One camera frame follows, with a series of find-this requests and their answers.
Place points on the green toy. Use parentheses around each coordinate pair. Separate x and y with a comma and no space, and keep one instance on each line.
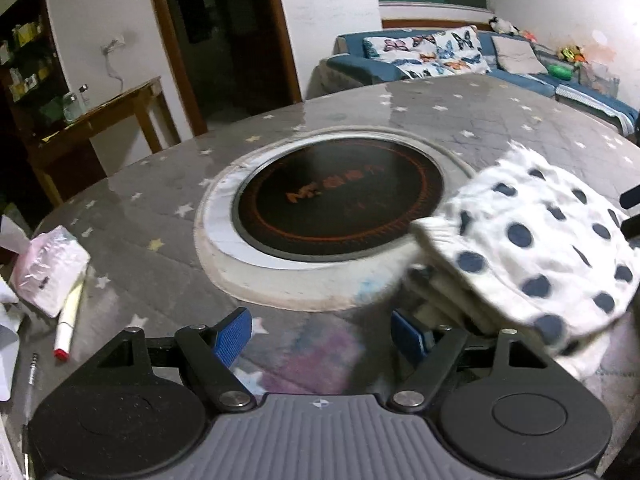
(559,71)

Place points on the white wall socket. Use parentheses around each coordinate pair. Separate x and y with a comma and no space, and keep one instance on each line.
(115,43)

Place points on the white paper sheet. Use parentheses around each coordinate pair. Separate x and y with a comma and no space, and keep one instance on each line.
(7,355)

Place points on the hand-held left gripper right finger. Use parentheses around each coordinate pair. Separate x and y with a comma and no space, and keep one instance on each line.
(407,335)

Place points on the wooden side table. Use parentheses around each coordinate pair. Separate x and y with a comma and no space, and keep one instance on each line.
(115,97)

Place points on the white tube with red cap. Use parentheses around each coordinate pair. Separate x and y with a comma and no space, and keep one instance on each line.
(70,315)

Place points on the round black induction cooktop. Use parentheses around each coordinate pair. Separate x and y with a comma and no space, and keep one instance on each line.
(340,200)

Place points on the dark wooden shelf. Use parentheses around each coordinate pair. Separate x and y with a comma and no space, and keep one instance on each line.
(30,60)

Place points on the pink tissue packet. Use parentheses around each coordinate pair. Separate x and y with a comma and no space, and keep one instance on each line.
(50,270)

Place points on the blue sofa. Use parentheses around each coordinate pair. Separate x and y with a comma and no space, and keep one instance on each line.
(525,77)

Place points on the pile of small toys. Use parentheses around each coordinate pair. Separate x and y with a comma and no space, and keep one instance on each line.
(572,54)

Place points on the white polka dot garment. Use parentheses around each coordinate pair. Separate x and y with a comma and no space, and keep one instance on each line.
(525,260)

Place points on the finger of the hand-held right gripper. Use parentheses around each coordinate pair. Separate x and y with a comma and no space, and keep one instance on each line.
(632,199)
(634,232)

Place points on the black and white plush toy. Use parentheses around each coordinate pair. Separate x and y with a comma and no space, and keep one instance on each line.
(501,25)

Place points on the wooden door frame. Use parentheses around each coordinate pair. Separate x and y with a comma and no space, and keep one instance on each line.
(160,35)

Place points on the glass jar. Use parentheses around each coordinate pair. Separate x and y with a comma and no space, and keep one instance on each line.
(72,107)

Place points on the silver pen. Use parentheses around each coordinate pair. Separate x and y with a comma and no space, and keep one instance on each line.
(31,375)

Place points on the butterfly print pillow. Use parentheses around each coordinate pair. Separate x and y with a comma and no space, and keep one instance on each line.
(430,50)

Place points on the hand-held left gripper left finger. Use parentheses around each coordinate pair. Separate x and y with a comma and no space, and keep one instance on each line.
(232,332)

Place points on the beige cushion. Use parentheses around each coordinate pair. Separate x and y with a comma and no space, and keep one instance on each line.
(517,55)

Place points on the grey star table cover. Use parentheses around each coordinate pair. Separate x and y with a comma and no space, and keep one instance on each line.
(150,220)

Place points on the clear plastic bag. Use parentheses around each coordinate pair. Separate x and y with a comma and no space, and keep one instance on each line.
(597,77)

